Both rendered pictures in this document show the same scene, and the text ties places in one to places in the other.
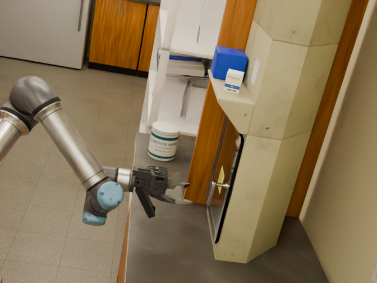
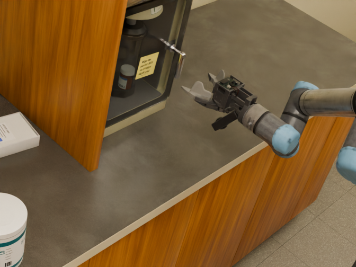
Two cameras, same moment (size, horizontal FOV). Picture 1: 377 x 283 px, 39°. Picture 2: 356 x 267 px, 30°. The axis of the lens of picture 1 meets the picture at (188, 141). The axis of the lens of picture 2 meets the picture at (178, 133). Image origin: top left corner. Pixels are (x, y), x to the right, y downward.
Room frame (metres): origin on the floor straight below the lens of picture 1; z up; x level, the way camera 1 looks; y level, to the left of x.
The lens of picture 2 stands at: (2.77, 1.04, 2.24)
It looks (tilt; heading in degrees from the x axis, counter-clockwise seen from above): 39 degrees down; 222
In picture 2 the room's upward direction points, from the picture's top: 15 degrees clockwise
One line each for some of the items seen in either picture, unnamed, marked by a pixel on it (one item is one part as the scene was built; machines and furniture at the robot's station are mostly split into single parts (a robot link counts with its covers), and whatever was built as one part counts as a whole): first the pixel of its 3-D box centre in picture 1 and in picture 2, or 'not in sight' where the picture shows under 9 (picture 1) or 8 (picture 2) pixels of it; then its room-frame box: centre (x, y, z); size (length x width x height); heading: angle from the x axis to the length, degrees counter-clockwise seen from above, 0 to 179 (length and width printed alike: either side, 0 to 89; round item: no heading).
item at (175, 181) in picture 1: (177, 179); (196, 89); (1.60, 0.01, 1.17); 0.09 x 0.03 x 0.06; 127
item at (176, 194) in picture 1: (178, 194); (219, 78); (1.50, 0.00, 1.17); 0.09 x 0.03 x 0.06; 70
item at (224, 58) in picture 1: (228, 63); not in sight; (1.77, -0.08, 1.56); 0.10 x 0.10 x 0.09; 8
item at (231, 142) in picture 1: (223, 173); (144, 60); (1.68, -0.14, 1.19); 0.30 x 0.01 x 0.40; 8
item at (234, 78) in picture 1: (233, 81); not in sight; (1.62, -0.10, 1.54); 0.05 x 0.05 x 0.06; 84
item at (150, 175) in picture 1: (149, 181); (233, 100); (1.53, 0.10, 1.17); 0.12 x 0.08 x 0.09; 98
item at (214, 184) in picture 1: (216, 194); (176, 62); (1.57, -0.13, 1.17); 0.05 x 0.03 x 0.10; 98
